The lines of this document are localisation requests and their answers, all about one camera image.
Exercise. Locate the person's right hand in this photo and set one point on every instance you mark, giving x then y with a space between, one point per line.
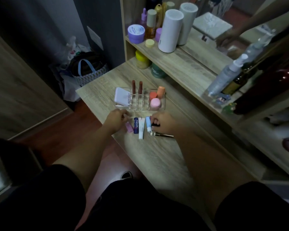
167 123

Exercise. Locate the person's left hand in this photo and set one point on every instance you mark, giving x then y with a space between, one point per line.
115 121

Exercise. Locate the person's left fingers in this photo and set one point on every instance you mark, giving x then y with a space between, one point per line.
125 114

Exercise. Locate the person's right fingers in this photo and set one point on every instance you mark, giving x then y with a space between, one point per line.
155 119

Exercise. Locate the small black cap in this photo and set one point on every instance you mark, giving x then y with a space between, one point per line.
156 125

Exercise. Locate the person's right forearm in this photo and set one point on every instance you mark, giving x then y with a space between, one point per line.
207 165

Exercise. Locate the light blue cosmetic tube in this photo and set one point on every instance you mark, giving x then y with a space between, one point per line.
148 124

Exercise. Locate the small pink makeup item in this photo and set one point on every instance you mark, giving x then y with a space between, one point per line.
129 127

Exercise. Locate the dark blue lip balm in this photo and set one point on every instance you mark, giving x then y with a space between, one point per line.
135 125

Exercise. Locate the pink round jar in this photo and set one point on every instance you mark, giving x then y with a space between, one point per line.
155 102

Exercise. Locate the white cosmetic tube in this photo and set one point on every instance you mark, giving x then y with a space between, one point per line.
141 128

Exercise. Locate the gold mascara wand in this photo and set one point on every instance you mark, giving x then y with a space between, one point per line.
162 135

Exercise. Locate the white compact case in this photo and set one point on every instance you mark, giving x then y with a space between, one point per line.
122 96

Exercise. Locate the clear acrylic makeup organizer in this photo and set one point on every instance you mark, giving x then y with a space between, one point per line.
144 103

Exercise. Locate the dark red lipstick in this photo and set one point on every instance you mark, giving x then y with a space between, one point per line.
140 87
133 87

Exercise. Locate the green jar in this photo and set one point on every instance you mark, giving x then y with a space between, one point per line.
157 70

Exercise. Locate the jar with yellow lid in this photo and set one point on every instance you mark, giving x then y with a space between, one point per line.
142 59

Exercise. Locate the wooden vanity shelf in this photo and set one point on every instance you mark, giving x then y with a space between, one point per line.
195 76

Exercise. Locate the white plastic bag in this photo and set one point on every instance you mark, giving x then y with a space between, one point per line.
69 88

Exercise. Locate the black sandal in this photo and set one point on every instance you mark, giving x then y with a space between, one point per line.
126 175

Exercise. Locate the small blue figurine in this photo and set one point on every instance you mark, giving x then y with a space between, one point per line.
222 98

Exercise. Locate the small green figurine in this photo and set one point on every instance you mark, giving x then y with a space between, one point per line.
228 109

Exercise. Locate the small pale yellow pot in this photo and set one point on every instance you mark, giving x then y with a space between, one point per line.
149 43

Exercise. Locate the purple cream jar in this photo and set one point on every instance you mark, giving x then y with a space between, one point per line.
136 33

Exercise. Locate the clear spray bottle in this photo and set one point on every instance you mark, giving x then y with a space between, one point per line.
225 75

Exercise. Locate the white cylindrical appliance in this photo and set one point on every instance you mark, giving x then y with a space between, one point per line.
170 30

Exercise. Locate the dark amber glass bottle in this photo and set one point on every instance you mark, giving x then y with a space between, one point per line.
238 81

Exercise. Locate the black shorts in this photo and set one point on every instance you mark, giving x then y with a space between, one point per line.
134 209

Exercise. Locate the amber bottle with beige cap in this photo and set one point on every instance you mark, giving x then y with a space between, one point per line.
151 24

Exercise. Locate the purple dropper bottle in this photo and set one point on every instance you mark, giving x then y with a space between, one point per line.
143 18

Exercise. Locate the yellow pump bottle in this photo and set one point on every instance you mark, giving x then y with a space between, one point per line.
159 14

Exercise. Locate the vanity mirror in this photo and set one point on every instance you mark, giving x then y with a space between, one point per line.
231 33

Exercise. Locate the black bottle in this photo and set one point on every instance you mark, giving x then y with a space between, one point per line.
152 2

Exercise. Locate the dark red glossy bottle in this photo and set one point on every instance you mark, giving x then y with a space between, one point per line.
267 88

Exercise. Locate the white wall plate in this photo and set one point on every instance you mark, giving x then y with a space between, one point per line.
95 37

